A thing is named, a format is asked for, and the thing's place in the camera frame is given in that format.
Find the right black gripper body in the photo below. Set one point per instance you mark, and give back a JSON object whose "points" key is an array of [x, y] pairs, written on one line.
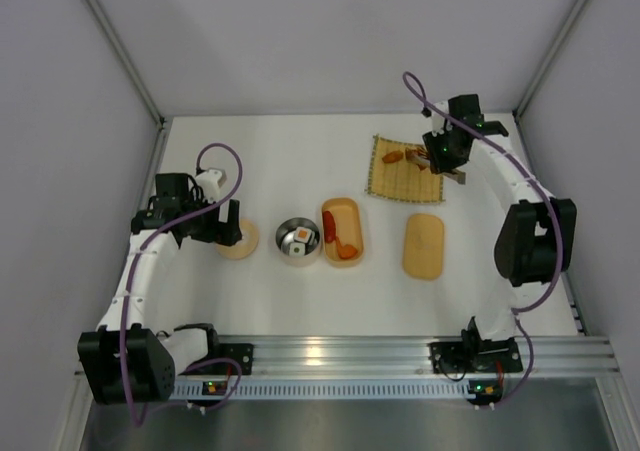
{"points": [[451, 158]]}

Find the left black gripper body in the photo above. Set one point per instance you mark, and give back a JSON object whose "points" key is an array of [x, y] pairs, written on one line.
{"points": [[223, 223]]}

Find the metal tongs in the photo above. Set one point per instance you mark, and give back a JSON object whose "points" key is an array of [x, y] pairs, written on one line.
{"points": [[458, 176]]}

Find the small orange toy piece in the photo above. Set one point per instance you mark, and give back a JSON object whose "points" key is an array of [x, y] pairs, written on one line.
{"points": [[418, 157]]}

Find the green sushi roll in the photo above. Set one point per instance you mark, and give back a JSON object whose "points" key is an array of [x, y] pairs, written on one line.
{"points": [[297, 249]]}

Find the orange sushi roll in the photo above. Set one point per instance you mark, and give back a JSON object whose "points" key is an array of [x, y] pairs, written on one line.
{"points": [[303, 234]]}

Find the red toy shrimp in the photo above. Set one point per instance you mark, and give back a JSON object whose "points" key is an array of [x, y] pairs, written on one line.
{"points": [[329, 227]]}

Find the orange toy chicken leg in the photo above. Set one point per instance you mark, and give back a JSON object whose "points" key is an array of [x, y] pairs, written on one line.
{"points": [[346, 251]]}

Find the orange toy fried piece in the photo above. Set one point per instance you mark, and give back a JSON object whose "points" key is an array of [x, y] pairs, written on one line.
{"points": [[393, 157]]}

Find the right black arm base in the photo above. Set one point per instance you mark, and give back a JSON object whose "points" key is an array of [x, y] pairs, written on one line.
{"points": [[455, 357]]}

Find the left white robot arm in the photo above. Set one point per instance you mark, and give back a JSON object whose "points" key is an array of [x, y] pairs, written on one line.
{"points": [[124, 359]]}

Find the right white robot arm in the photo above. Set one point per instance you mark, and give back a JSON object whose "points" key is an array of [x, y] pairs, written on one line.
{"points": [[535, 242]]}

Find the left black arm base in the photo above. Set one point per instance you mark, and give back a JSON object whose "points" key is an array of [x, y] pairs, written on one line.
{"points": [[242, 353]]}

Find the oblong tan box lid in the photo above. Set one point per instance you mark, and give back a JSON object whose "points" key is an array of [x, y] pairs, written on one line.
{"points": [[423, 252]]}

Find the oblong tan lunch box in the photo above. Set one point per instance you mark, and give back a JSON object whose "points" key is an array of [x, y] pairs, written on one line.
{"points": [[349, 230]]}

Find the bamboo sushi mat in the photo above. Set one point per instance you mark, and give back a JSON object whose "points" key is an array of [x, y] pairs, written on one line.
{"points": [[402, 181]]}

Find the round tan lid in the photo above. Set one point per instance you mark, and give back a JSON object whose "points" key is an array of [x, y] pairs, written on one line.
{"points": [[245, 246]]}

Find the round steel container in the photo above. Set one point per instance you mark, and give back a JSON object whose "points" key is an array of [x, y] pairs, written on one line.
{"points": [[284, 235]]}

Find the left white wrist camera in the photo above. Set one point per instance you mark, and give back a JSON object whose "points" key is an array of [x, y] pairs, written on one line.
{"points": [[211, 182]]}

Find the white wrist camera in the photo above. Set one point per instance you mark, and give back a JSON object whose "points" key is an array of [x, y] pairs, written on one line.
{"points": [[438, 118], [211, 182]]}

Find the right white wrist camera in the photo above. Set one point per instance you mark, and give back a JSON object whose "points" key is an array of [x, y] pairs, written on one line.
{"points": [[438, 118]]}

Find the aluminium mounting rail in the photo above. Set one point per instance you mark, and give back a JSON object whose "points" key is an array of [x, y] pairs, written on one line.
{"points": [[398, 357]]}

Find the grey slotted cable duct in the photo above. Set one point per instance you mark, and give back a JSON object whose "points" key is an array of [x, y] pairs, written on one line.
{"points": [[332, 389]]}

